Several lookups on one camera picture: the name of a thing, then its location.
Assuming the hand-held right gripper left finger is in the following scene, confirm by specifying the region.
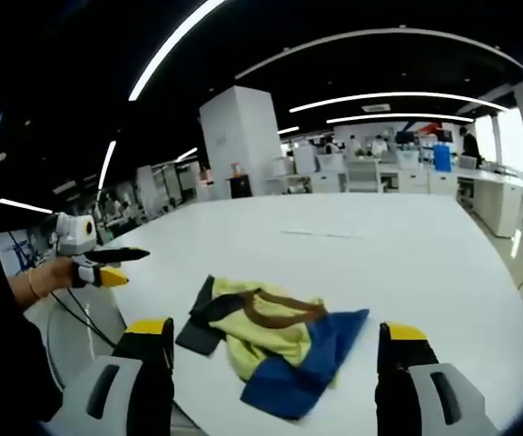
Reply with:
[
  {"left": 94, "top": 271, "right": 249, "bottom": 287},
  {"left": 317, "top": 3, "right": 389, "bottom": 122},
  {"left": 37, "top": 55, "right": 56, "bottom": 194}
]
[{"left": 46, "top": 317, "right": 176, "bottom": 436}]

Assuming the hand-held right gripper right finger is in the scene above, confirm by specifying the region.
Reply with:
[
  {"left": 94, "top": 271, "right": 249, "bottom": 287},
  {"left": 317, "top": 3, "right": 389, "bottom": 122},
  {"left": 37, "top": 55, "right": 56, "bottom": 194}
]
[{"left": 374, "top": 321, "right": 504, "bottom": 436}]

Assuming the yellow and blue garment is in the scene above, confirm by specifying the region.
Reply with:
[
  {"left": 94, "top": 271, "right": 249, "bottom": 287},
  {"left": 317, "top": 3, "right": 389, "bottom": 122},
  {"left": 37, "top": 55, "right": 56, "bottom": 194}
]
[{"left": 174, "top": 273, "right": 371, "bottom": 421}]

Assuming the person's left hand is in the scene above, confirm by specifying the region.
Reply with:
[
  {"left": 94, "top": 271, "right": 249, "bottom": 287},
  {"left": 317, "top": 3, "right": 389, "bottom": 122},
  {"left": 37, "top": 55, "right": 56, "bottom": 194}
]
[{"left": 9, "top": 255, "right": 77, "bottom": 311}]

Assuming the short ceiling light strip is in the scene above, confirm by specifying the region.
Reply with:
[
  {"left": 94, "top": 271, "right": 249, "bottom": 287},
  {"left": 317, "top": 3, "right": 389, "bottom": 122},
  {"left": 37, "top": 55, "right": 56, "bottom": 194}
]
[
  {"left": 97, "top": 140, "right": 118, "bottom": 191},
  {"left": 0, "top": 197, "right": 54, "bottom": 215}
]

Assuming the person's dark clothing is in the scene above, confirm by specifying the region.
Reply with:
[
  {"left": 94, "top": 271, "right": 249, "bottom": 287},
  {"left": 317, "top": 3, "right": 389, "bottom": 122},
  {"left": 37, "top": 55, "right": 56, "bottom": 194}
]
[{"left": 0, "top": 194, "right": 65, "bottom": 436}]

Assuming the black cabinet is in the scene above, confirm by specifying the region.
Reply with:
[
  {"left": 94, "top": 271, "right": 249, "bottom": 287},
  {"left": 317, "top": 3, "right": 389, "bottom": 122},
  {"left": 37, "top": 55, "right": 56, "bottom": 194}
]
[{"left": 226, "top": 173, "right": 254, "bottom": 199}]

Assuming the white square pillar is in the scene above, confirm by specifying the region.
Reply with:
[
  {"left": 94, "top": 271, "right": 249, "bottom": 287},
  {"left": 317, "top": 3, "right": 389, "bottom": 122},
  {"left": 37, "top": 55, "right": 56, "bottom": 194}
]
[{"left": 198, "top": 84, "right": 281, "bottom": 200}]

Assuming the white long desk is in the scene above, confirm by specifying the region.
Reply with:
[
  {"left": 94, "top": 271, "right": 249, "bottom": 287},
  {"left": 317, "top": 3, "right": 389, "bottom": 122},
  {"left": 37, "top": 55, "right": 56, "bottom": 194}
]
[{"left": 455, "top": 166, "right": 523, "bottom": 239}]

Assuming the long ceiling light strip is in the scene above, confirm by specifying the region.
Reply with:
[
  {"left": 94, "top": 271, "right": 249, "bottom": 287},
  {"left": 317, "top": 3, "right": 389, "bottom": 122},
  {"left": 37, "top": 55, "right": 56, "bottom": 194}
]
[
  {"left": 325, "top": 113, "right": 476, "bottom": 125},
  {"left": 288, "top": 92, "right": 510, "bottom": 114},
  {"left": 127, "top": 0, "right": 229, "bottom": 103}
]

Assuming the white chair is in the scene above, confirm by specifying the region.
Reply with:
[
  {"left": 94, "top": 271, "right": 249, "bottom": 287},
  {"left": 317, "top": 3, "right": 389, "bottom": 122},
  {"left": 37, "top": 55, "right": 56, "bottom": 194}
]
[{"left": 345, "top": 158, "right": 382, "bottom": 194}]

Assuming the blue container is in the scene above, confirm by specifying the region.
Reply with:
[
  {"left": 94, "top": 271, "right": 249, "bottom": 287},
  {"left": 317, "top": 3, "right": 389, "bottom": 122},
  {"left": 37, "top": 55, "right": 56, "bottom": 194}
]
[{"left": 433, "top": 142, "right": 454, "bottom": 173}]

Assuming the black cable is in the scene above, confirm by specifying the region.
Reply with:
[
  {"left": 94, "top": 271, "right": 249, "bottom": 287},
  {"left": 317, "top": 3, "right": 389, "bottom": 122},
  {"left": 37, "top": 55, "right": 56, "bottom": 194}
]
[{"left": 50, "top": 290, "right": 120, "bottom": 352}]

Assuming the gold bracelet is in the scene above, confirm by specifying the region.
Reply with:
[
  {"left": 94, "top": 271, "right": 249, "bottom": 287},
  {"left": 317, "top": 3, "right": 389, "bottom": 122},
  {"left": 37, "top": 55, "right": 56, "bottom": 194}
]
[{"left": 27, "top": 267, "right": 43, "bottom": 300}]

